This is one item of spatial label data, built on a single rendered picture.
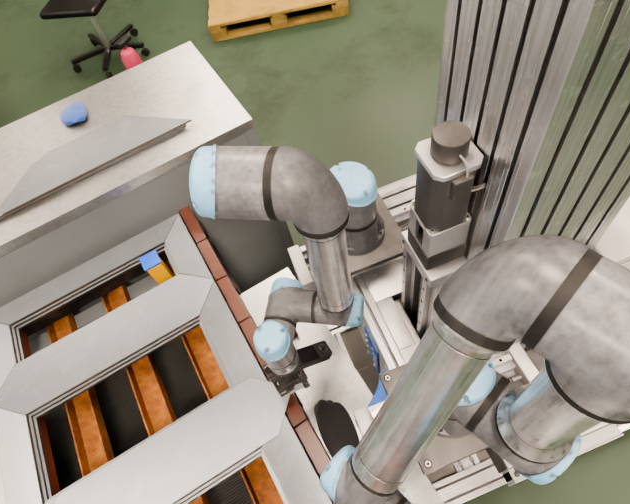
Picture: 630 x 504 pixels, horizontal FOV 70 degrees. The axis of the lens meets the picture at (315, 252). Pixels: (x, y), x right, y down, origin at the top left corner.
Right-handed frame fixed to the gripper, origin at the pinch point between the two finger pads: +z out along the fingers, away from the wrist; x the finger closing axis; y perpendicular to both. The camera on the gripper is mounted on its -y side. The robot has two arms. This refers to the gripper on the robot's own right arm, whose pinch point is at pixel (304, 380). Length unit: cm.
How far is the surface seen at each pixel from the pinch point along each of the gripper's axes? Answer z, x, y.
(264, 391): 0.6, -3.7, 11.0
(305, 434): 2.7, 11.6, 6.9
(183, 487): 0.7, 6.6, 39.7
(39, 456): 2, -23, 73
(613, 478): 85, 68, -83
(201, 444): 0.7, -0.4, 31.7
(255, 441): 0.6, 6.6, 18.9
